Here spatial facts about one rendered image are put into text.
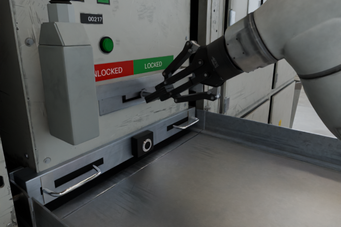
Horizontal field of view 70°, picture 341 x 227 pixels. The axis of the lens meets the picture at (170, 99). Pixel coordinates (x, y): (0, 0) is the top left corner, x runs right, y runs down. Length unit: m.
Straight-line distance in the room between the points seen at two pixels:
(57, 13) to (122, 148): 0.34
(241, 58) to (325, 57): 0.11
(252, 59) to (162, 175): 0.34
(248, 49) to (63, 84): 0.27
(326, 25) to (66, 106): 0.36
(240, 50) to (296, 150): 0.42
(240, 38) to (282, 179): 0.35
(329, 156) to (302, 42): 0.42
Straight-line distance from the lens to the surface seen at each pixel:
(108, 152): 0.57
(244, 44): 0.40
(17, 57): 0.45
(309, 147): 0.75
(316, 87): 0.42
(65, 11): 0.38
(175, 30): 0.72
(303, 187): 0.62
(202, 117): 0.83
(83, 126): 0.39
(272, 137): 0.76
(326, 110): 0.43
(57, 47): 0.37
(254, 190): 0.57
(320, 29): 0.38
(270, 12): 0.39
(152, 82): 0.59
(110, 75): 0.55
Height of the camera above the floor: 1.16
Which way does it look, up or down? 15 degrees down
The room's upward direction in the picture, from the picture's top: straight up
